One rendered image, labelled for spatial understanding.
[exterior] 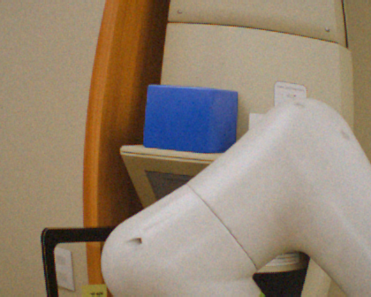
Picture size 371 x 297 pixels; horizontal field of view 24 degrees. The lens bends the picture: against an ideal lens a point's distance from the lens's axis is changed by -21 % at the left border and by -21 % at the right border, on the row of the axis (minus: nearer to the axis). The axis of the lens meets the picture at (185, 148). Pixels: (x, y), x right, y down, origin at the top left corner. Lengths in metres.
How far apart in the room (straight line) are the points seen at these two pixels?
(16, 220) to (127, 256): 1.48
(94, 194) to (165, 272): 0.73
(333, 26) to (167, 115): 0.32
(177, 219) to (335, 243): 0.15
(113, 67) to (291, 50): 0.29
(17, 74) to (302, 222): 1.54
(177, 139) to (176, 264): 0.65
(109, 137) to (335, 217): 0.81
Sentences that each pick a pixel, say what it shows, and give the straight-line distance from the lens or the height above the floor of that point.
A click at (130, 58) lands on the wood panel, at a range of 1.63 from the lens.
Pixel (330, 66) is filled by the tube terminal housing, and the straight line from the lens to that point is 1.52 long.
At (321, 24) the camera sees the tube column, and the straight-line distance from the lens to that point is 1.52.
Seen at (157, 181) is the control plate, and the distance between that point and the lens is 1.54.
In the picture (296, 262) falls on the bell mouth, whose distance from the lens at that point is 1.60.
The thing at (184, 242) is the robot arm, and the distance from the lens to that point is 0.86.
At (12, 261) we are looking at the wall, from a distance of 2.37.
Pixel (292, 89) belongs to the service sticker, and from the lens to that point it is 1.54.
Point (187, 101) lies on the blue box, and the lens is 1.48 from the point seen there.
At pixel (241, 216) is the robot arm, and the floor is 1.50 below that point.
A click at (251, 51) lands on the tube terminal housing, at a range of 1.56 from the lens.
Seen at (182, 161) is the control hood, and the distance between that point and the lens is 1.48.
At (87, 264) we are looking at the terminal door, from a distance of 1.47.
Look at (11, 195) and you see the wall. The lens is 2.33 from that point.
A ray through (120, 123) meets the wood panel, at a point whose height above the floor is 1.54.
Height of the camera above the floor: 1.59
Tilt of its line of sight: 3 degrees down
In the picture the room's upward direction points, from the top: 4 degrees clockwise
